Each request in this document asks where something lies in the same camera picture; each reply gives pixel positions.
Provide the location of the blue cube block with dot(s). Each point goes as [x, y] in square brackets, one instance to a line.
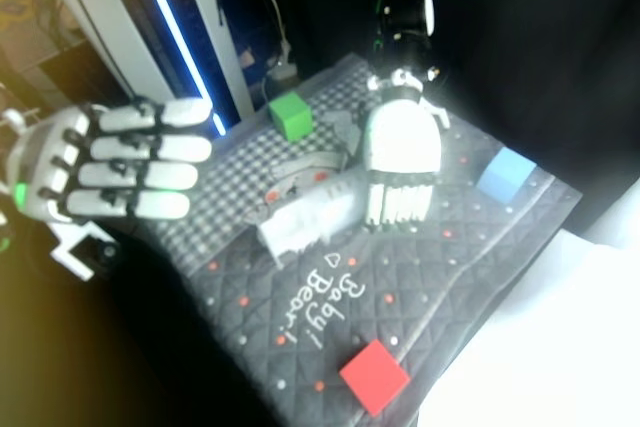
[505, 177]

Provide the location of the grey quilt with bear print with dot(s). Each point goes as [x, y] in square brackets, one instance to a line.
[400, 287]

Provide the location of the green cube block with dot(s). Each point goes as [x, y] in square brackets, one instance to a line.
[290, 117]

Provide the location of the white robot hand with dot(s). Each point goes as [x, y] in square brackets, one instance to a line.
[402, 142]
[125, 172]

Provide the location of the white tower with blue light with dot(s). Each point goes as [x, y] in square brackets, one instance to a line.
[135, 42]

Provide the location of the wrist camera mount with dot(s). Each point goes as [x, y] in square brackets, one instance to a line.
[75, 247]

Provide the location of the white power plug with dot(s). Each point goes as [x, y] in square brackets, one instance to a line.
[284, 69]

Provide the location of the large clear plastic syringe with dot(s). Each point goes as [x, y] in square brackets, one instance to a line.
[315, 212]

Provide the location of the red cube block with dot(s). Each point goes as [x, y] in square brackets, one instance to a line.
[374, 377]

